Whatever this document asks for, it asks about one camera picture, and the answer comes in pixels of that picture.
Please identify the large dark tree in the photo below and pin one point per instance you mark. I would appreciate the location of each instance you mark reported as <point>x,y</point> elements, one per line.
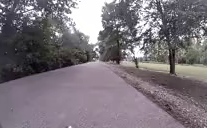
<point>117,50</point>

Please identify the small thin tree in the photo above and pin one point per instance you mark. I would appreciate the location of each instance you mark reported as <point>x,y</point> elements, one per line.
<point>136,62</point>

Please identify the grey asphalt path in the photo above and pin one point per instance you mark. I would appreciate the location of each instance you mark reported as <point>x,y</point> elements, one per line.
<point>87,96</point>

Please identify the large thick-trunked tree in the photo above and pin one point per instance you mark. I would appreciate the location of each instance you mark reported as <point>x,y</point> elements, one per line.
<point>172,61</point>

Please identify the leaf-strewn dirt verge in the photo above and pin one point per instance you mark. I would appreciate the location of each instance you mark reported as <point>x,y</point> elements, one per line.
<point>171,93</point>

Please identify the dense wood of trees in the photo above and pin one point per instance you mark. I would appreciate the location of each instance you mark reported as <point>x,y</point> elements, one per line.
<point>31,46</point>

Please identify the green grass lawn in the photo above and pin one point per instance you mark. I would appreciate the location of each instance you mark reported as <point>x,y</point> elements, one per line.
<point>191,70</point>

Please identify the distant row of trees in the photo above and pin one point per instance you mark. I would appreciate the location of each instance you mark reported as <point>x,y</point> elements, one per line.
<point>197,53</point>

